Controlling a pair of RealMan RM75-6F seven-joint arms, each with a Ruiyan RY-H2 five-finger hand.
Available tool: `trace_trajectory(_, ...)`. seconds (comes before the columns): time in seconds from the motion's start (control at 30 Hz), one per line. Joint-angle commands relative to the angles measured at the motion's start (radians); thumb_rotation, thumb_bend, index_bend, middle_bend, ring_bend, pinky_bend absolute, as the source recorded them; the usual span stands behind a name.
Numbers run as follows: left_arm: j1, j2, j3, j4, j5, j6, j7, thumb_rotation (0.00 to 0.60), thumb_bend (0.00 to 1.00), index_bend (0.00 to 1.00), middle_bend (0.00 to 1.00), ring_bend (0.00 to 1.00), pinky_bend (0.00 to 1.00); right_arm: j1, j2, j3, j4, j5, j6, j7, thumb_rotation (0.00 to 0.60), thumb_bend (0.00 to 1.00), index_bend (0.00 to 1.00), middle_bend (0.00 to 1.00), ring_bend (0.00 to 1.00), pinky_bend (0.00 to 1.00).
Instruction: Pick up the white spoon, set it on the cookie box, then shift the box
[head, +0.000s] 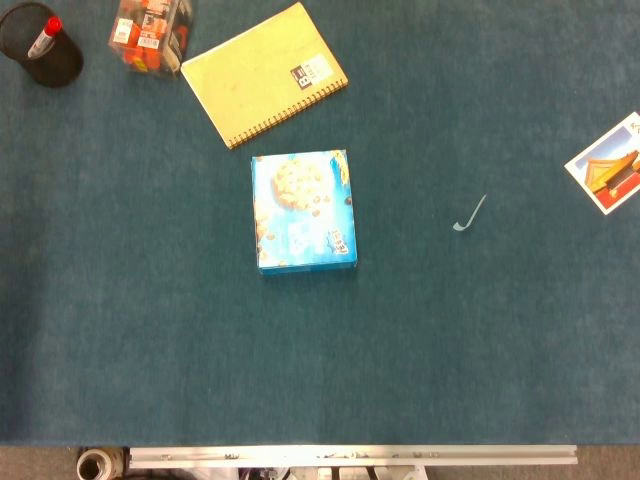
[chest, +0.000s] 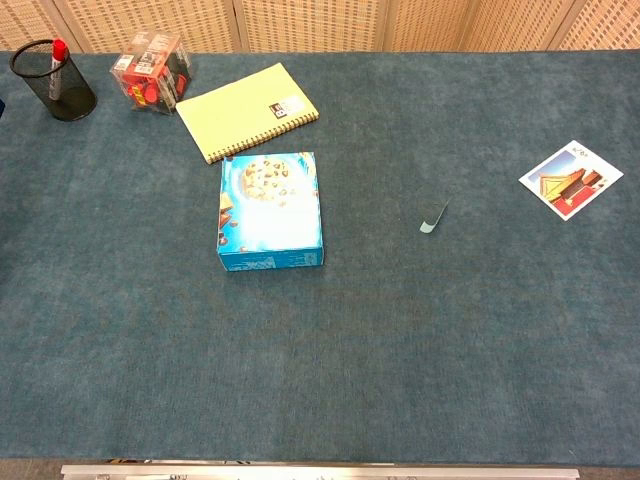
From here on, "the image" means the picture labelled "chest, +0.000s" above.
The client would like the black mesh pen holder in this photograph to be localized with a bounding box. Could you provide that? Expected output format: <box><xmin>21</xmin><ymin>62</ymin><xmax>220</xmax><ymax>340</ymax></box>
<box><xmin>8</xmin><ymin>38</ymin><xmax>99</xmax><ymax>122</ymax></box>

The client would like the kraft spiral notebook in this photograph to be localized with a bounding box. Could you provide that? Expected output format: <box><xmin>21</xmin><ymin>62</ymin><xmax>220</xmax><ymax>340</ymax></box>
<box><xmin>174</xmin><ymin>62</ymin><xmax>321</xmax><ymax>165</ymax></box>

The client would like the aluminium profile rail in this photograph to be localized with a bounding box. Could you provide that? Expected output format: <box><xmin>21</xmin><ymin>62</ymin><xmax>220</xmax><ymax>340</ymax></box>
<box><xmin>60</xmin><ymin>463</ymin><xmax>581</xmax><ymax>480</ymax></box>

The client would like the clear box of red clips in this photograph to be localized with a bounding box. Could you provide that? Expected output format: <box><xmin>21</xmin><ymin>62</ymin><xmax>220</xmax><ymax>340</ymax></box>
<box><xmin>109</xmin><ymin>30</ymin><xmax>195</xmax><ymax>116</ymax></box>

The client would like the palace picture postcard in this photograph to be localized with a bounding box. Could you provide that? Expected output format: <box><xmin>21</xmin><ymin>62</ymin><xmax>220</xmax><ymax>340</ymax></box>
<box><xmin>518</xmin><ymin>139</ymin><xmax>625</xmax><ymax>222</ymax></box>

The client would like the red cap marker pen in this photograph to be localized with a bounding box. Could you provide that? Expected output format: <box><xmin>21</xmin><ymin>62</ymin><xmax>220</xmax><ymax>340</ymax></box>
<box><xmin>48</xmin><ymin>38</ymin><xmax>70</xmax><ymax>101</ymax></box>

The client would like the blue cookie box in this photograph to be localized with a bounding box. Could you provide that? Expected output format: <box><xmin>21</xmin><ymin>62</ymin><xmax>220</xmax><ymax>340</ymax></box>
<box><xmin>216</xmin><ymin>151</ymin><xmax>325</xmax><ymax>273</ymax></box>

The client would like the woven folding screen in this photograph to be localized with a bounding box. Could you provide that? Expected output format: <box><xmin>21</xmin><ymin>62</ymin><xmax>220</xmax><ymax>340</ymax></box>
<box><xmin>0</xmin><ymin>0</ymin><xmax>640</xmax><ymax>54</ymax></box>

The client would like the blue felt table cloth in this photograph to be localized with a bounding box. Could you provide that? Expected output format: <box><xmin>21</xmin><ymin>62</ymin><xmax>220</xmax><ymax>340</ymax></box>
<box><xmin>0</xmin><ymin>49</ymin><xmax>640</xmax><ymax>464</ymax></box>

